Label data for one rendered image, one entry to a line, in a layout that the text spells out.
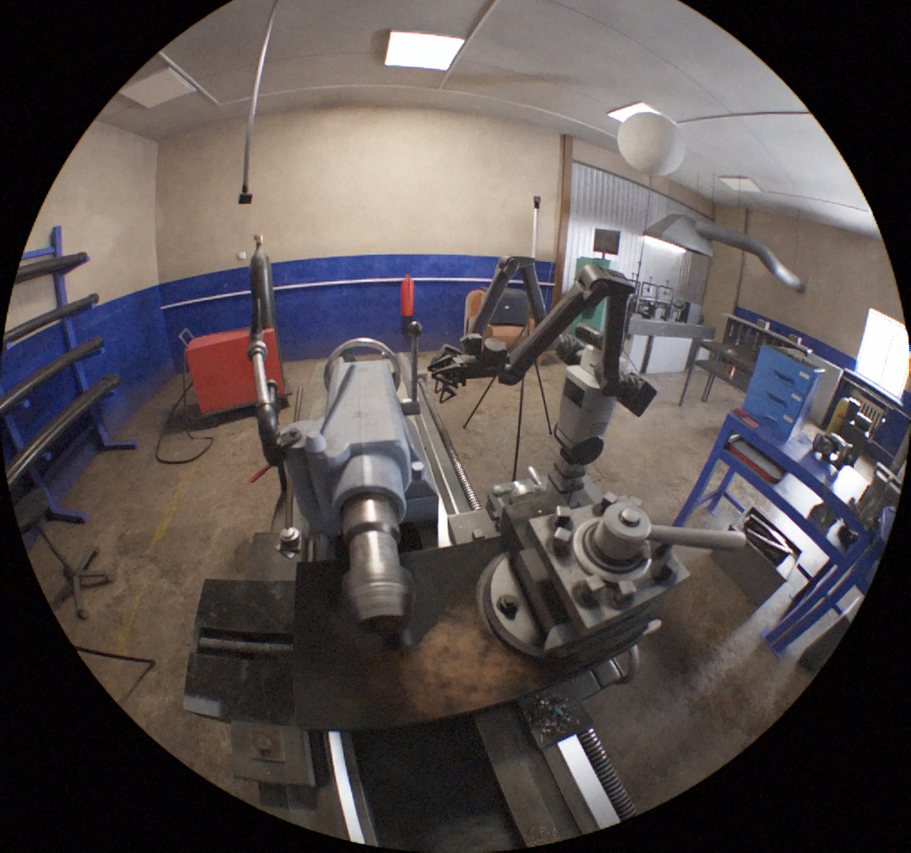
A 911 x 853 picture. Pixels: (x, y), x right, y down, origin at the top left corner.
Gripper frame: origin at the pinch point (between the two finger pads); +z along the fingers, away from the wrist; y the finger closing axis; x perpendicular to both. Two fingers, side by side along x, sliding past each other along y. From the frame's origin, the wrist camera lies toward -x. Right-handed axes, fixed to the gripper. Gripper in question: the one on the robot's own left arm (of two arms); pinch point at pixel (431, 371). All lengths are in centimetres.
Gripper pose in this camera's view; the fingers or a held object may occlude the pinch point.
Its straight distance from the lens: 94.8
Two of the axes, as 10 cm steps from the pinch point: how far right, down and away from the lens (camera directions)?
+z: -9.6, 0.8, -2.5
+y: 2.6, 4.4, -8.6
